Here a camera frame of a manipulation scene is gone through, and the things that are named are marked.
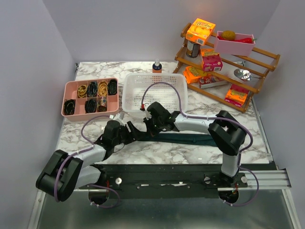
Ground pink sponge box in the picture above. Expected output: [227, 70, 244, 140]
[201, 49, 223, 72]

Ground black rolled tie bottom left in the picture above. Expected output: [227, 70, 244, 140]
[63, 99, 75, 115]

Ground black rolled tie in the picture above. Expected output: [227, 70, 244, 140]
[63, 99, 75, 115]
[108, 79, 118, 95]
[85, 99, 97, 114]

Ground yellow rolled tie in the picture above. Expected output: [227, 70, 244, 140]
[98, 81, 108, 96]
[77, 84, 87, 98]

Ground aluminium rail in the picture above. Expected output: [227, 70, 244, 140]
[218, 169, 293, 191]

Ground red chili pepper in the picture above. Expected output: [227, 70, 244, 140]
[217, 36, 256, 44]

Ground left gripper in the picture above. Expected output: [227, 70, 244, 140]
[112, 121, 145, 146]

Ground dark jar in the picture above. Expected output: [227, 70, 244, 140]
[186, 41, 201, 58]

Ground yellow rolled tie right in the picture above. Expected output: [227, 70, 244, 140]
[98, 81, 108, 96]

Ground white plastic basket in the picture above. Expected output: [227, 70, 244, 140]
[122, 73, 188, 117]

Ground orange sponge box middle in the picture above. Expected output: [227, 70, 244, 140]
[183, 66, 209, 84]

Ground black rolled tie top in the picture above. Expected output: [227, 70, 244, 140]
[108, 79, 118, 95]

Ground pink compartment organizer box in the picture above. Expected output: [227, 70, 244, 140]
[61, 78, 119, 121]

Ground white red flat box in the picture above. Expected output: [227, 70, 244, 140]
[198, 74, 228, 89]

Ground dark green tie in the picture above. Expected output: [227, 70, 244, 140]
[138, 133, 217, 147]

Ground brown potato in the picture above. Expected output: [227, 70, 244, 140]
[221, 31, 236, 41]

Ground pink rectangular bin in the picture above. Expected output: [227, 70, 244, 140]
[214, 31, 255, 57]

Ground patterned rolled tie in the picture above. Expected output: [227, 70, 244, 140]
[97, 96, 108, 112]

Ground dark blue rolled tie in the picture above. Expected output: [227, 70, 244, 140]
[87, 81, 98, 97]

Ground yellow rolled tie left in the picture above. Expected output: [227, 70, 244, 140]
[77, 84, 87, 98]

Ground orange spray bottle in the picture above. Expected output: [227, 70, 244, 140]
[152, 59, 162, 73]

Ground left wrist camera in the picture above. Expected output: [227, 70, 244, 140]
[113, 112, 124, 125]

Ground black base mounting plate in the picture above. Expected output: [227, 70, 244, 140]
[79, 164, 248, 201]

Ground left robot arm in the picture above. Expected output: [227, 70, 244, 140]
[35, 120, 145, 202]

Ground orange sponge box top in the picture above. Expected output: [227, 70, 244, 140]
[186, 18, 216, 46]

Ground orange sponge box lower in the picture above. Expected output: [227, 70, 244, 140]
[224, 84, 249, 107]

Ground silver metal spoon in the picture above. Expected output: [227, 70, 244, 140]
[234, 68, 261, 82]

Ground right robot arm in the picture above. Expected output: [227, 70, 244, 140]
[143, 102, 247, 187]

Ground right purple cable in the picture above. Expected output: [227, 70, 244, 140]
[140, 82, 260, 207]

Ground black rolled tie bottom middle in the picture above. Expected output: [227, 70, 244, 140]
[85, 99, 97, 114]

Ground wooden tiered rack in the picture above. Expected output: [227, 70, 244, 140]
[173, 23, 281, 113]

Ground orange sponge box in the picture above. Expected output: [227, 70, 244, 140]
[186, 18, 216, 46]
[183, 66, 209, 84]
[224, 84, 249, 107]

